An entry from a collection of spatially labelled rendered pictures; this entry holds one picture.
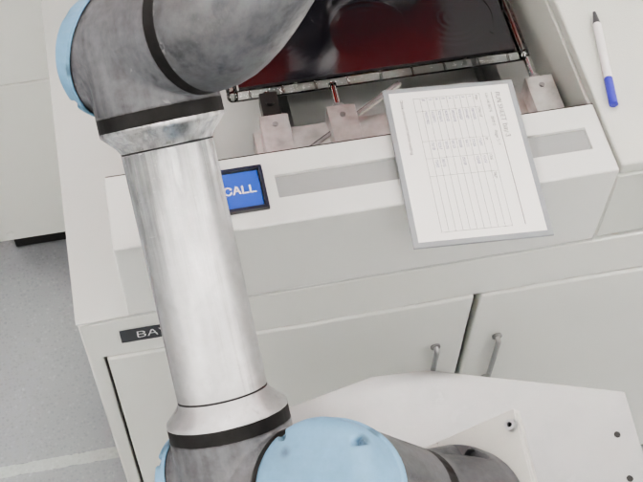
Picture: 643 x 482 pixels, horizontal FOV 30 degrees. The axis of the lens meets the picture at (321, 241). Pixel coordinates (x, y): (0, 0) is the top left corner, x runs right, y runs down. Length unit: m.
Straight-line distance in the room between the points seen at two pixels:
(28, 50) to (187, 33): 0.95
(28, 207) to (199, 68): 1.28
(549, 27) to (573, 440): 0.50
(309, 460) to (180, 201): 0.25
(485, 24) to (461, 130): 0.24
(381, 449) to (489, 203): 0.36
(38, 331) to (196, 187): 1.29
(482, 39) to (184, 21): 0.60
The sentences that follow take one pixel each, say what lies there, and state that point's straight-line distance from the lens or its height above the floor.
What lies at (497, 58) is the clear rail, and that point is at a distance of 1.49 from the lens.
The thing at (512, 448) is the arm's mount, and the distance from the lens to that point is 1.18.
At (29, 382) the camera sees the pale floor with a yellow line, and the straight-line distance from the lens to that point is 2.29.
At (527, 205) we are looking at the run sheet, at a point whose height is 0.97.
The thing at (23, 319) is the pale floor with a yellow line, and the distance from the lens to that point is 2.35.
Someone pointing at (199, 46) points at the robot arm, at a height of 1.27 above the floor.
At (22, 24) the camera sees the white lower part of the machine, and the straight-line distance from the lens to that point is 1.89.
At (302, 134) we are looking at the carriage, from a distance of 1.43.
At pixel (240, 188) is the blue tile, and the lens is 1.28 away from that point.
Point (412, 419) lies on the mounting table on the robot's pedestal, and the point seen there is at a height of 0.82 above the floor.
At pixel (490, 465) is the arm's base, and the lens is 1.15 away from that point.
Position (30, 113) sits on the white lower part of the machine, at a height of 0.44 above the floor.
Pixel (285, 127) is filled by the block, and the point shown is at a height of 0.91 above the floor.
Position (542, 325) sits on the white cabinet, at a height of 0.62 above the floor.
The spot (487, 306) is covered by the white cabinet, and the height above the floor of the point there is 0.70.
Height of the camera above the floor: 2.01
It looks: 58 degrees down
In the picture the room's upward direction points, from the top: 2 degrees clockwise
